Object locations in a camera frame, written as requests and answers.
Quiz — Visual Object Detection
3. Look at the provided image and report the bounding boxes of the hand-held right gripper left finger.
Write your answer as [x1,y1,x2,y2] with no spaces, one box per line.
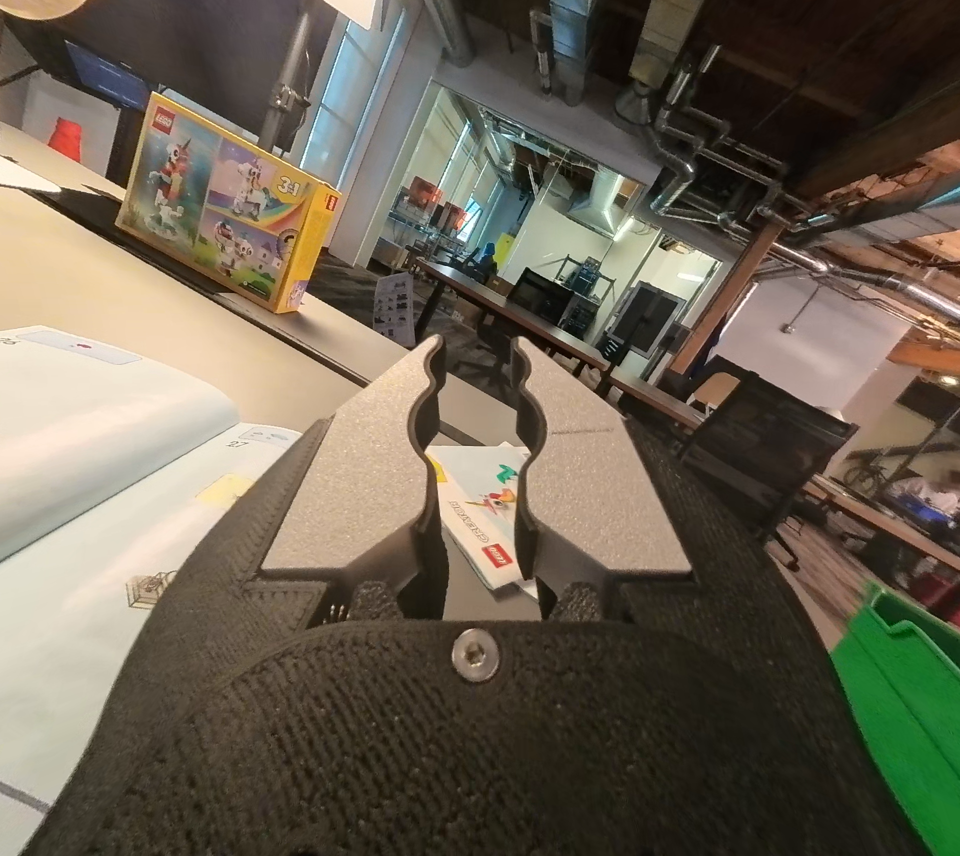
[257,333,450,602]

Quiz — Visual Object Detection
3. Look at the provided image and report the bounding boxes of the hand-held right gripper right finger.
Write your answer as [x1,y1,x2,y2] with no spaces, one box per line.
[511,337,694,621]

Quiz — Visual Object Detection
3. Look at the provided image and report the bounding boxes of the pale blue instruction booklet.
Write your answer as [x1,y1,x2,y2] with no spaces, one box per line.
[0,325,305,831]

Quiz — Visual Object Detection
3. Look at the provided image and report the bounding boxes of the yellow lego box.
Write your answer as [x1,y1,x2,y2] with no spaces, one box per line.
[114,91,344,315]

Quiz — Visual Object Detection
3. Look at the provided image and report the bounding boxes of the wooden table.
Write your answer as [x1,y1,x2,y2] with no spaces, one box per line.
[802,477,960,572]
[416,258,612,396]
[607,372,710,437]

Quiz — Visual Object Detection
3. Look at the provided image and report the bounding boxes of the beige chair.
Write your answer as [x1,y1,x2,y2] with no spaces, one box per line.
[688,374,742,418]

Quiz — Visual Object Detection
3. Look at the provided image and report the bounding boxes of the black office chair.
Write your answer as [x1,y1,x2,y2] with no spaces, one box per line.
[678,372,861,572]
[472,267,580,385]

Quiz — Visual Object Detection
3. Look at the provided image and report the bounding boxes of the black screen on stand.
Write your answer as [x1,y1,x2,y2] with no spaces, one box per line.
[606,280,685,366]

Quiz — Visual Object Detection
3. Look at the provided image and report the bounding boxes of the white printed sheet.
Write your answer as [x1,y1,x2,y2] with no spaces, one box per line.
[372,271,416,347]

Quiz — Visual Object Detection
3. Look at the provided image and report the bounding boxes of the black shelf rack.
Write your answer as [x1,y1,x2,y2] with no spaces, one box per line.
[555,254,618,341]

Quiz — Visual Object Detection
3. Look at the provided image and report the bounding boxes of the metal extraction hood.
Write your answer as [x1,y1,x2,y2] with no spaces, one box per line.
[566,184,627,241]

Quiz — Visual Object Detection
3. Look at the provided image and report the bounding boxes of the grey ceiling pipes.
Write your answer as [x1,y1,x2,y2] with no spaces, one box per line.
[645,46,834,235]

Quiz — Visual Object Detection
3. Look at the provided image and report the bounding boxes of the green plastic bin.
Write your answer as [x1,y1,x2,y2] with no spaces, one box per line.
[828,582,960,856]

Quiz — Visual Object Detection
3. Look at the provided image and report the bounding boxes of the grey light stand pole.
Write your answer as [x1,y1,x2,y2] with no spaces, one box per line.
[258,1,315,156]

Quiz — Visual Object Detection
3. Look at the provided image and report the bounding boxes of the stack of red cups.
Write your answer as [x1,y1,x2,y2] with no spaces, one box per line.
[46,115,85,161]

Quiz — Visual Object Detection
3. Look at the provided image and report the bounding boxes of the blue monitor screen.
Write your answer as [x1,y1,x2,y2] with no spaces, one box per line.
[63,38,151,111]

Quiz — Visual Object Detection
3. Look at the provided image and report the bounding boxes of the corrugated metal ventilation duct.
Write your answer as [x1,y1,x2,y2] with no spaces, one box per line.
[540,0,610,109]

